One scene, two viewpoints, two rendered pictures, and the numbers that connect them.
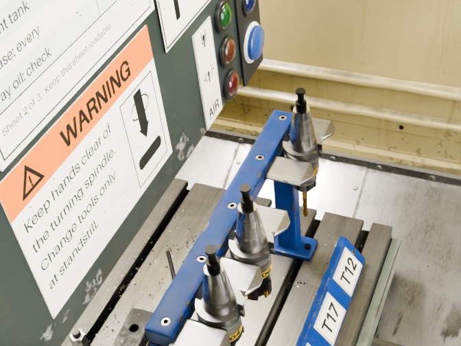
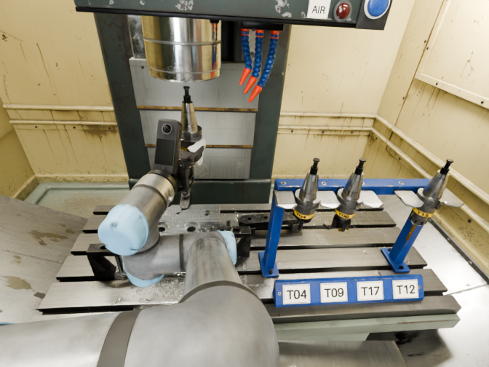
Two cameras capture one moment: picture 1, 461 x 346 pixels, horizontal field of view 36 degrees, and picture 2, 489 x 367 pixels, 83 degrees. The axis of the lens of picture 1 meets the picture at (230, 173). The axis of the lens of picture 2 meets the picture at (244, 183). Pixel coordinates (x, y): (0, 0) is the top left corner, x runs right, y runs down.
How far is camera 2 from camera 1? 0.47 m
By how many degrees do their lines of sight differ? 43
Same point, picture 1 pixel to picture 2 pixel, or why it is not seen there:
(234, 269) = (330, 196)
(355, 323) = (381, 309)
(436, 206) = not seen: outside the picture
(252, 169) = (391, 183)
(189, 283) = not seen: hidden behind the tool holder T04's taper
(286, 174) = (404, 196)
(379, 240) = (444, 302)
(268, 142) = (414, 183)
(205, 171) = (399, 218)
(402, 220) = (479, 322)
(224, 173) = not seen: hidden behind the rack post
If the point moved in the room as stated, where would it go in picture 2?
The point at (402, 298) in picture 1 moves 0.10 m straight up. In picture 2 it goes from (433, 349) to (447, 332)
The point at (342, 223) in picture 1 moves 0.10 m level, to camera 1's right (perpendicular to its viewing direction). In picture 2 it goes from (434, 279) to (467, 304)
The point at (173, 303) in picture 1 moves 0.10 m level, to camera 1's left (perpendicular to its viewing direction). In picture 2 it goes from (293, 182) to (270, 164)
